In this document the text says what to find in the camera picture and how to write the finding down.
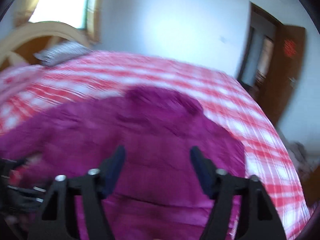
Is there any yellow curtain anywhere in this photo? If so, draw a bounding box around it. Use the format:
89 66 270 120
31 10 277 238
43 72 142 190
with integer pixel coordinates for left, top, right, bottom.
86 0 102 43

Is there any wooden headboard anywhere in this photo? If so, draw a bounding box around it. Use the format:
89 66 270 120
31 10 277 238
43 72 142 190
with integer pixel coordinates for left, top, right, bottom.
1 21 90 70

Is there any magenta down jacket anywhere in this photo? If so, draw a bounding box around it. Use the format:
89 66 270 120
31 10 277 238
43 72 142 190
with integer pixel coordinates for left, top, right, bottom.
1 87 245 239

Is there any striped pillow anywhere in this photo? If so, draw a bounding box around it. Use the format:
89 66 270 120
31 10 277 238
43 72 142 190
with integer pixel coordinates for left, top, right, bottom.
33 41 91 67

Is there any brown wooden door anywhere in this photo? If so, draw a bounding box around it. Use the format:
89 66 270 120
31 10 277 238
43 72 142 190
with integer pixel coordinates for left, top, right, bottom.
257 25 306 126

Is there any clothes pile on floor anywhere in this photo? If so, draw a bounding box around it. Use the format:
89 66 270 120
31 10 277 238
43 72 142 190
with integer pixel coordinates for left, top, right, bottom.
287 142 319 181

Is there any red white plaid bedspread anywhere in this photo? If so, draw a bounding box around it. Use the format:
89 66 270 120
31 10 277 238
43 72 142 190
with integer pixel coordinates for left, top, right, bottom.
1 51 310 239

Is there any window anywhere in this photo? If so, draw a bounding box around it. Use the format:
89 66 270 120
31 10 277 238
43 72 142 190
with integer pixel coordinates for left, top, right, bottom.
29 0 88 29

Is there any pink floral quilt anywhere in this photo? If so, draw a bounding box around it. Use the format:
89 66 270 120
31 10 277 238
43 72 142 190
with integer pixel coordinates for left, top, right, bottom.
1 64 46 105

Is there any red paper door decoration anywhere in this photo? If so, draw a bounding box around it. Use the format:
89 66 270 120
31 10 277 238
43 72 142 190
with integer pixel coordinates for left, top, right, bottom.
283 39 297 58

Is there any dark door frame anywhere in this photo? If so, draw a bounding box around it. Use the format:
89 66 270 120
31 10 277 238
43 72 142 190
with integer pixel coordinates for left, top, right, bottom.
236 2 283 95

